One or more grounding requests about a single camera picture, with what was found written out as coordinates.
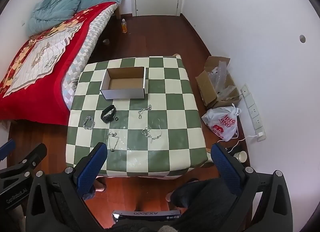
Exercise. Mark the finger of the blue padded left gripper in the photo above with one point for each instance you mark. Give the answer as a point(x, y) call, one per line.
point(30, 162)
point(7, 148)

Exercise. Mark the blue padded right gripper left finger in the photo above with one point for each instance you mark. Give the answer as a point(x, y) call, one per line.
point(89, 167)

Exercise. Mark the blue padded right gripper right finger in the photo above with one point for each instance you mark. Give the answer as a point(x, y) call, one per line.
point(227, 168)

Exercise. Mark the black wristband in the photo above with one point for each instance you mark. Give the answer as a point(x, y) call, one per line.
point(108, 114)

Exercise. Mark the open cardboard jewelry box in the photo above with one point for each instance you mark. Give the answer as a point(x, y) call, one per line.
point(124, 83)

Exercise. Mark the paper cup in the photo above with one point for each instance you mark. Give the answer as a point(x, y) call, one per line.
point(241, 156)

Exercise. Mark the white red plastic bag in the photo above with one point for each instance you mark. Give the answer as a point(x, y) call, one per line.
point(222, 121)

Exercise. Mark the router box AX3000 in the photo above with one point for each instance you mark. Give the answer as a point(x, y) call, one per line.
point(152, 216)

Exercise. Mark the white power strip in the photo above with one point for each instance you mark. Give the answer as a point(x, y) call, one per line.
point(253, 113)

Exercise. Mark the red patterned bedspread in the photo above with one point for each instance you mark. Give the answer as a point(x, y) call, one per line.
point(40, 82)

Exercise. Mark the green white checkered tablecloth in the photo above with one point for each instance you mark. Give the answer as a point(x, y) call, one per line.
point(158, 136)

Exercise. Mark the brown cardboard box on floor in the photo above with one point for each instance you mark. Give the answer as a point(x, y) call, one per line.
point(208, 93)

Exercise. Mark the clear bubble wrap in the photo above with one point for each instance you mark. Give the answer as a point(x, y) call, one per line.
point(218, 77)

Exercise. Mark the small cup under bed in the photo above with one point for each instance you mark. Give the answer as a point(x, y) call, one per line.
point(106, 41)

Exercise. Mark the teal blue duvet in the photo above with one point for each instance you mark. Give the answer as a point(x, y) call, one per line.
point(49, 13)

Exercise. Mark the orange drink bottle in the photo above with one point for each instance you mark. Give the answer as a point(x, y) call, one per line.
point(124, 26)

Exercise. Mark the wall hole cover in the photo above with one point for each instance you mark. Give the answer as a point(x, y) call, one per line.
point(302, 38)

